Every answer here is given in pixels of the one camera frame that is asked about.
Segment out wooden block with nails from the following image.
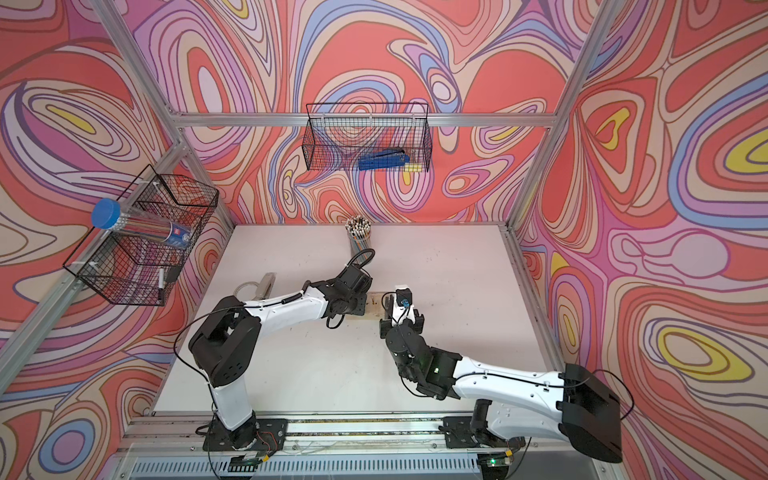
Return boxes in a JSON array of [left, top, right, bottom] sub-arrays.
[[358, 292, 392, 321]]

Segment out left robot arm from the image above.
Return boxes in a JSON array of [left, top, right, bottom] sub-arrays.
[[188, 264, 373, 449]]

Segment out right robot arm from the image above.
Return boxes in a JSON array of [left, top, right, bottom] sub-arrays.
[[379, 319, 623, 464]]

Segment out cup of coloured pencils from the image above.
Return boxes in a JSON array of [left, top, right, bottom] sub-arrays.
[[345, 215, 372, 254]]

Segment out blue tool in basket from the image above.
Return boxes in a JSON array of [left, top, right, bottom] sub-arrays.
[[357, 148, 410, 171]]

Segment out clear bottle blue cap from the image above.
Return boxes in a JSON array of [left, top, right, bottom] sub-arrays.
[[91, 198, 192, 249]]

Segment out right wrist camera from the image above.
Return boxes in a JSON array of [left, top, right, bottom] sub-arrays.
[[388, 286, 416, 326]]

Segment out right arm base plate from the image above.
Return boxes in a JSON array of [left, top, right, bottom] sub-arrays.
[[438, 416, 528, 452]]

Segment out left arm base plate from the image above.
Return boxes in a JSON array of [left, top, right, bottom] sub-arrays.
[[203, 416, 288, 454]]

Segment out back wire basket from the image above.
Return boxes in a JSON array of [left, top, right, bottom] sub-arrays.
[[302, 101, 433, 173]]

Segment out wire basket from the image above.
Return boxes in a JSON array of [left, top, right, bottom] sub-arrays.
[[63, 166, 219, 306], [302, 101, 433, 173]]

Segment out left wire basket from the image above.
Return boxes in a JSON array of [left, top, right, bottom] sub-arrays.
[[63, 166, 219, 306]]

